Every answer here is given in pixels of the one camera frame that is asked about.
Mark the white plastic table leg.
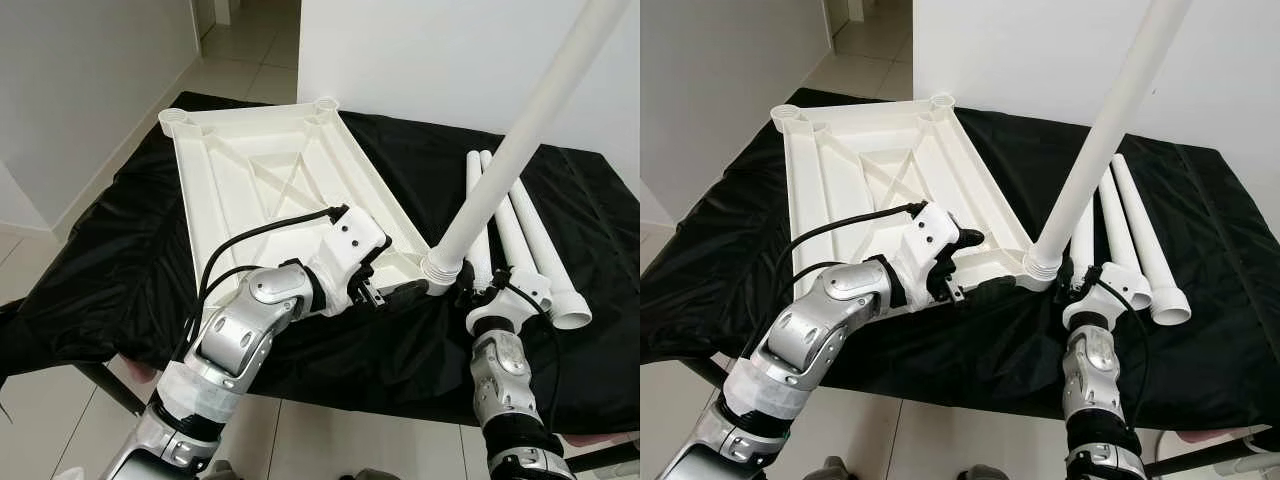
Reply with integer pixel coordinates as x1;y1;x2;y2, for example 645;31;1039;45
508;178;594;332
1022;0;1193;291
1098;168;1141;291
422;0;631;296
1112;152;1193;326
466;150;496;291
480;150;546;296
1070;225;1096;291

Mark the white plastic children table top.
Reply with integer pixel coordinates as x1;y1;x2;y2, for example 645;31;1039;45
768;92;1061;311
158;96;463;316

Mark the pink seat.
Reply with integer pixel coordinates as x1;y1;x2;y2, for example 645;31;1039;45
565;432;641;451

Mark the black metal table leg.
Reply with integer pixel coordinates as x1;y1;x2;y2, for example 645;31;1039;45
688;356;733;387
75;360;143;417
570;445;641;477

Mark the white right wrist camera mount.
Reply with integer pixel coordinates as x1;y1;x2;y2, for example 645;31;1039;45
1062;262;1136;331
467;268;553;336

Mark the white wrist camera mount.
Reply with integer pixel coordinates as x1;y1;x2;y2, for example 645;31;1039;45
1062;262;1136;331
890;200;961;311
305;205;391;319
467;268;553;336

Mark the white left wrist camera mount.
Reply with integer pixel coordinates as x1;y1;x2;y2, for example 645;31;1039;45
890;200;961;311
305;205;391;319

